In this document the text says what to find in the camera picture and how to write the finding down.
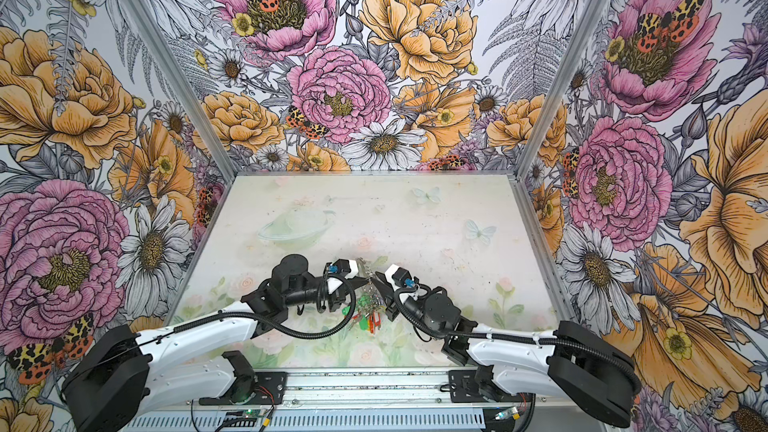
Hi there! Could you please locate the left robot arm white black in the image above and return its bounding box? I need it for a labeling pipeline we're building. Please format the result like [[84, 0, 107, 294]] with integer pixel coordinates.
[[62, 254, 366, 431]]

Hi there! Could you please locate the bunch of coloured key tags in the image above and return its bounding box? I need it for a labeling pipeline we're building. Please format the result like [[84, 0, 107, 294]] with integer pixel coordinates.
[[352, 289, 386, 335]]

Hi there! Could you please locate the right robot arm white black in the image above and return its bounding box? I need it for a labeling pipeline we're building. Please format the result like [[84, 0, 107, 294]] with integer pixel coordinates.
[[372, 265, 642, 428]]

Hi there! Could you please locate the green circuit board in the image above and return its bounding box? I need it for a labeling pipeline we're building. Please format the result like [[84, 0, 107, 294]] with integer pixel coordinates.
[[226, 409, 272, 428], [494, 406, 521, 421]]

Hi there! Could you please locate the left aluminium corner post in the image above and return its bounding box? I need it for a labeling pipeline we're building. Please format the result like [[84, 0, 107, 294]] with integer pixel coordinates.
[[119, 0, 237, 185]]

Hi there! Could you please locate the green circuit board left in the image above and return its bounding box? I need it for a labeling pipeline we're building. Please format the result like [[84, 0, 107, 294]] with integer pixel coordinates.
[[226, 409, 272, 428]]

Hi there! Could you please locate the right aluminium corner post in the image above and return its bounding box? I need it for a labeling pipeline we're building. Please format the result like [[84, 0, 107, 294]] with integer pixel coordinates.
[[515, 0, 610, 182]]

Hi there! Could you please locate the aluminium front rail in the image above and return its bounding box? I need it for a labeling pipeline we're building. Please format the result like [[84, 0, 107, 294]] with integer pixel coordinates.
[[126, 367, 607, 431]]

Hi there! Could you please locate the aluminium corner post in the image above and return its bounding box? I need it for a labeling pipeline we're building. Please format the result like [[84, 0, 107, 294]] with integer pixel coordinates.
[[119, 0, 237, 185], [515, 0, 610, 182]]

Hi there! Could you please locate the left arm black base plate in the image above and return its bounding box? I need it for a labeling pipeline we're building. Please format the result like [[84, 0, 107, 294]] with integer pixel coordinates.
[[198, 371, 288, 406]]

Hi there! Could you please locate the left black corrugated cable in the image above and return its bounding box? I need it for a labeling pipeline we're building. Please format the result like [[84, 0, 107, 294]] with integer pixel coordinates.
[[137, 275, 358, 341]]

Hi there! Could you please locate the metal key organizer plate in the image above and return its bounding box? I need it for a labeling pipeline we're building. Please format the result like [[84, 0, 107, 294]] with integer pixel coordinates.
[[357, 278, 386, 319]]

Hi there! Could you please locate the green circuit board right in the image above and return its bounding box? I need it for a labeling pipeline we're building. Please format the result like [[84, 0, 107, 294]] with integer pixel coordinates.
[[494, 406, 521, 421]]

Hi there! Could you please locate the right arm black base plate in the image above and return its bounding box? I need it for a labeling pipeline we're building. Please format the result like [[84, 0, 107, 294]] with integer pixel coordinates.
[[440, 366, 532, 404]]

